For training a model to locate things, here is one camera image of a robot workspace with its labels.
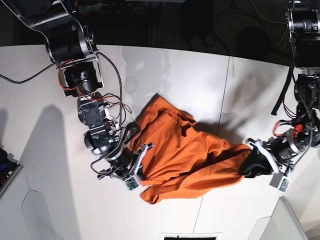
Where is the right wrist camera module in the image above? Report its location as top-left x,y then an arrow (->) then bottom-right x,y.
124,175 -> 141,191

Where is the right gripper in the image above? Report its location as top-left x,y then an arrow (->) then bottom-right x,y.
90,142 -> 155,182

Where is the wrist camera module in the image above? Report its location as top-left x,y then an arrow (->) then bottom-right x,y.
269,173 -> 291,193
124,175 -> 141,191

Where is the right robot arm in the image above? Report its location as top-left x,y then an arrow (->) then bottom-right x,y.
3,0 -> 153,190

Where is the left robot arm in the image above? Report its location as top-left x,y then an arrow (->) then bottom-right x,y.
238,0 -> 320,178

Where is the white table cable grommet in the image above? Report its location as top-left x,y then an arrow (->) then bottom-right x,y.
160,233 -> 223,240

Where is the grey chair back right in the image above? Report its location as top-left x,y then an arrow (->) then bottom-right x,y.
248,197 -> 308,240

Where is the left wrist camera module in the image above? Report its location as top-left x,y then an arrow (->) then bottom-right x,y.
269,173 -> 291,193

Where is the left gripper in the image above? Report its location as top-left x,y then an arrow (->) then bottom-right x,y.
238,128 -> 309,178

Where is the orange t-shirt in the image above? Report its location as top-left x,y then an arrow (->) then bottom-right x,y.
129,95 -> 251,205

